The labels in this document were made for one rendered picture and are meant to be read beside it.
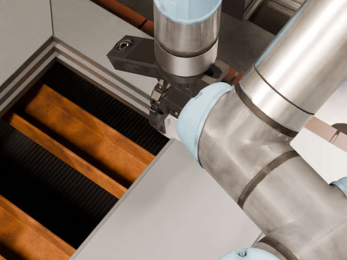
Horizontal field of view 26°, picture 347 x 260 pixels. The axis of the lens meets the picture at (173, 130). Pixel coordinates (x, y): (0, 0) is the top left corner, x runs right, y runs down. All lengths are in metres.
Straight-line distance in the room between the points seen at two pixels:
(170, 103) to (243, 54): 0.46
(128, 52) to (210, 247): 0.28
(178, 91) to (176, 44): 0.13
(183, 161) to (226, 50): 0.38
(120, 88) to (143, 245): 0.27
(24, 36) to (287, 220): 0.66
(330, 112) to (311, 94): 0.67
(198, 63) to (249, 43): 0.55
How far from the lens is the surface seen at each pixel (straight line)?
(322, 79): 0.68
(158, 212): 1.03
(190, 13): 0.79
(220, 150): 0.70
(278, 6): 1.45
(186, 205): 1.04
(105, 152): 1.28
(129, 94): 1.15
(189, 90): 0.94
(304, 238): 0.66
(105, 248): 1.01
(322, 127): 1.15
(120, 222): 1.03
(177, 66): 0.87
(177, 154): 1.07
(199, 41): 0.83
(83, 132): 1.30
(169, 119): 1.02
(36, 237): 1.23
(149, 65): 0.94
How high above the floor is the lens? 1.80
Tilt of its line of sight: 60 degrees down
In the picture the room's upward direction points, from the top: straight up
